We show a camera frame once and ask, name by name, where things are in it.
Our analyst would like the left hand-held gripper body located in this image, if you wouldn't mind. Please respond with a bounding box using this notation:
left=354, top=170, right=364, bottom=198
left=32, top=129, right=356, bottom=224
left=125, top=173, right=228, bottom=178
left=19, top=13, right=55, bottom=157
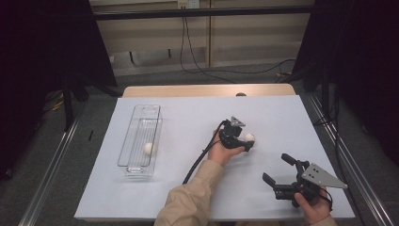
left=218, top=116, right=247, bottom=150

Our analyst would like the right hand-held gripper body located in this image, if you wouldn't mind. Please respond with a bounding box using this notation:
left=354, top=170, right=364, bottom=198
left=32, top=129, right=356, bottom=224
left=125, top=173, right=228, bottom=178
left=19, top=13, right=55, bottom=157
left=274, top=163, right=348, bottom=209

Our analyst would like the clear plastic storage bin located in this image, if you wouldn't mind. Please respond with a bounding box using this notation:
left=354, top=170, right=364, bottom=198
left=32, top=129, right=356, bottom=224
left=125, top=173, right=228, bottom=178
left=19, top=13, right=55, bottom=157
left=117, top=104, right=164, bottom=177

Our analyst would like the person's left hand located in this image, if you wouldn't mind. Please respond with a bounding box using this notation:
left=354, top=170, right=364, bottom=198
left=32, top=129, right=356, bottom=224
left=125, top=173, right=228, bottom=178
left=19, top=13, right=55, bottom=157
left=207, top=131, right=246, bottom=168

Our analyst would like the person's right hand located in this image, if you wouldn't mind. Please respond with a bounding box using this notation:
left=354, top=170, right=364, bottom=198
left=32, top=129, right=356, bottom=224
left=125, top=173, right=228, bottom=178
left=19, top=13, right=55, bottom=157
left=294, top=188, right=333, bottom=226

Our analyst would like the wooden table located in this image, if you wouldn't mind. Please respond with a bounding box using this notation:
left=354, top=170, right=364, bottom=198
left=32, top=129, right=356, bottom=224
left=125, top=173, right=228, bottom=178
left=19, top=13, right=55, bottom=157
left=121, top=83, right=297, bottom=98

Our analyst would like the black metal stand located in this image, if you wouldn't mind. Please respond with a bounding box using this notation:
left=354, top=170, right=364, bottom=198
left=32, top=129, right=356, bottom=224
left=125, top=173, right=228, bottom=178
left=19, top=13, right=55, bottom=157
left=60, top=74, right=92, bottom=133
left=309, top=67, right=334, bottom=121

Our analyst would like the white table cover sheet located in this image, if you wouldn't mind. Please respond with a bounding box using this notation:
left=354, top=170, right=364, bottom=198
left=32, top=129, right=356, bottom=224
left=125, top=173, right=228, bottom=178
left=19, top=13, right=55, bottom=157
left=73, top=94, right=356, bottom=220

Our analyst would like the dark curtain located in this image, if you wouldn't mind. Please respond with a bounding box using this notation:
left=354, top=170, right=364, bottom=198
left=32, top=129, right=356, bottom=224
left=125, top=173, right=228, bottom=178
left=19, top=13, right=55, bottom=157
left=293, top=0, right=399, bottom=164
left=0, top=0, right=119, bottom=182

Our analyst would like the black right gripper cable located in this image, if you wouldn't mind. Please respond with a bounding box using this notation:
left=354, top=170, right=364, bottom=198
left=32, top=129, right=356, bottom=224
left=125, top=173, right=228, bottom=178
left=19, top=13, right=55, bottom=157
left=319, top=186, right=335, bottom=213

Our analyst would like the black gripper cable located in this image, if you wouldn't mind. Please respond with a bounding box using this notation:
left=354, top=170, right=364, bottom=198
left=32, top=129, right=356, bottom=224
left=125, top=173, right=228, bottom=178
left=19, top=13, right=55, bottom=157
left=182, top=119, right=230, bottom=186
left=319, top=186, right=335, bottom=213

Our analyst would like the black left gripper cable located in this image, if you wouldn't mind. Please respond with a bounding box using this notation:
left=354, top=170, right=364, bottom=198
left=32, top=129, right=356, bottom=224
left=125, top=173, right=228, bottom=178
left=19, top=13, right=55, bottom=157
left=182, top=119, right=230, bottom=186

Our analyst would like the metal floor rail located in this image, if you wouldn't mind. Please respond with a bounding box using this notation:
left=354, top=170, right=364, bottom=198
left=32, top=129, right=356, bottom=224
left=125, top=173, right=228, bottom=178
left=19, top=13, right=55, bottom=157
left=305, top=93, right=397, bottom=226
left=18, top=105, right=83, bottom=226

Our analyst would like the black wall cable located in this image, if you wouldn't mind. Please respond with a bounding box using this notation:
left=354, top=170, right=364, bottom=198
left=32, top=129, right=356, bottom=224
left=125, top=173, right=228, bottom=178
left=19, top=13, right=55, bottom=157
left=183, top=8, right=297, bottom=75
left=179, top=8, right=237, bottom=85

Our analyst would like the black horizontal frame bar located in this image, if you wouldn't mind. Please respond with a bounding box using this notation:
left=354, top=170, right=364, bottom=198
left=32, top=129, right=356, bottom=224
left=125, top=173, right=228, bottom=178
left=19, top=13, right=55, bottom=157
left=93, top=5, right=314, bottom=22

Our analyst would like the white wall socket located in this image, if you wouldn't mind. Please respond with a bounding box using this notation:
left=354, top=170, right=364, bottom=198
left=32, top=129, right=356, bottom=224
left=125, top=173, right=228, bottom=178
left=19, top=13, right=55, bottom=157
left=177, top=0, right=200, bottom=9

